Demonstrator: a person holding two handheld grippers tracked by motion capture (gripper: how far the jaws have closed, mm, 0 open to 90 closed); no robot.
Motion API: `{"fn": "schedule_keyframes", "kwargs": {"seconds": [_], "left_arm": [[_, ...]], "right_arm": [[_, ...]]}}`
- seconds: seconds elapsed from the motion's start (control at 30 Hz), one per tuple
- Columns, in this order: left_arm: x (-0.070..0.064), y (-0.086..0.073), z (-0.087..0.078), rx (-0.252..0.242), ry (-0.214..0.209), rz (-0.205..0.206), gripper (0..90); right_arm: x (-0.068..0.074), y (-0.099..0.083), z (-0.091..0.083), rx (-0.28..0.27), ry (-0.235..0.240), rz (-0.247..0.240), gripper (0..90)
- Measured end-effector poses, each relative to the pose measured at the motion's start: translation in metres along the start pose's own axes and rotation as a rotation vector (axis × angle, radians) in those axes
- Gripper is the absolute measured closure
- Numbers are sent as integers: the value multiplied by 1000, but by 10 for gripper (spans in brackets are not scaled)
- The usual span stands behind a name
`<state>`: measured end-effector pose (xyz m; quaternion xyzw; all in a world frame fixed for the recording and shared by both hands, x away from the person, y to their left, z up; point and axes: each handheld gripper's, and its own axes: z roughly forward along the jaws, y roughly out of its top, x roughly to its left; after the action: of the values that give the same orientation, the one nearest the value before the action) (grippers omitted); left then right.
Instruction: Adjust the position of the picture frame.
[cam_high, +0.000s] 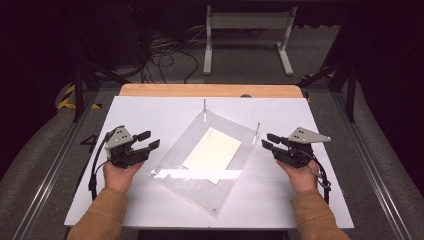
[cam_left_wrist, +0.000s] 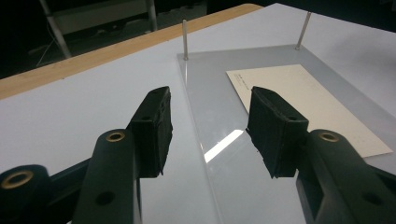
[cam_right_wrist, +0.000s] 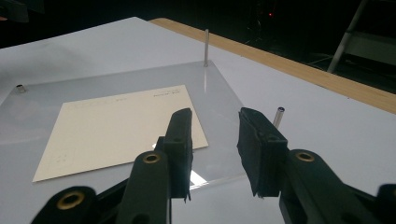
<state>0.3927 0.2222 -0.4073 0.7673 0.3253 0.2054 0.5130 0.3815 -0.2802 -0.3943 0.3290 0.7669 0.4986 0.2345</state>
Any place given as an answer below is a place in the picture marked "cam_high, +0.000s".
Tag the clear acrylic photo frame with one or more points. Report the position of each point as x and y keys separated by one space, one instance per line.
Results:
x=186 y=186

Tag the aluminium floor rail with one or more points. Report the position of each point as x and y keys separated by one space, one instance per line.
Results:
x=370 y=166
x=53 y=170

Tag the grey metal stand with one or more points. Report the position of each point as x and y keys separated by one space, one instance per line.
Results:
x=208 y=43

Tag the yellow black floor tape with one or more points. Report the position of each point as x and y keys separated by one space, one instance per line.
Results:
x=66 y=96
x=316 y=75

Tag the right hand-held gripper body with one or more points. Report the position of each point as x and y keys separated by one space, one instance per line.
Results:
x=305 y=136

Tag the wooden table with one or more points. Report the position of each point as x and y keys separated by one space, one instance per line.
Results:
x=200 y=90

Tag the person's left hand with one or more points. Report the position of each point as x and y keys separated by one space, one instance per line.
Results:
x=118 y=176

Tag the black tripod stand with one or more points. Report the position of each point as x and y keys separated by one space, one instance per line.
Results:
x=78 y=86
x=350 y=93

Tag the white board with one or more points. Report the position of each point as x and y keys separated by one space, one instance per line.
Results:
x=266 y=200

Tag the person's right hand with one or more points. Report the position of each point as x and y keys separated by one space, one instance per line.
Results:
x=301 y=178

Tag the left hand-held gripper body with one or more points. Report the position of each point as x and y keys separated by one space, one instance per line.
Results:
x=117 y=140

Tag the picture card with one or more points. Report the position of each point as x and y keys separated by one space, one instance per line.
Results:
x=213 y=151

